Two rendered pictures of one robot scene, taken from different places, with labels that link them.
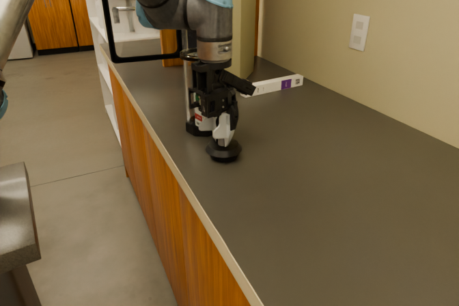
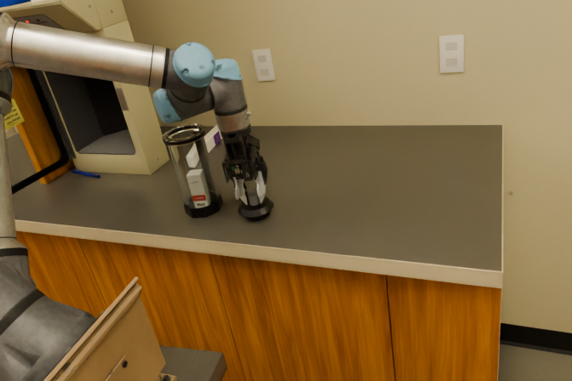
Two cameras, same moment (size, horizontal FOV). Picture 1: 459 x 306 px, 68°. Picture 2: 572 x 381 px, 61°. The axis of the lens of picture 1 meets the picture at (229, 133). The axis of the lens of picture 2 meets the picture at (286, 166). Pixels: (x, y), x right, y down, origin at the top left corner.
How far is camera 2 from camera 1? 0.64 m
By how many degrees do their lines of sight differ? 34
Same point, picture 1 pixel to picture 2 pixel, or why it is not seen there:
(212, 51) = (241, 120)
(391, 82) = (312, 97)
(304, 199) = (353, 204)
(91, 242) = not seen: outside the picture
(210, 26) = (236, 99)
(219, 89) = (249, 152)
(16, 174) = not seen: hidden behind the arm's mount
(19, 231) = (192, 359)
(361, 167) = (357, 167)
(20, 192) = not seen: hidden behind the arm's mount
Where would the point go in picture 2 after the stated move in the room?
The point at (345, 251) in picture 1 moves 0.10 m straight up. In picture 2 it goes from (411, 213) to (408, 175)
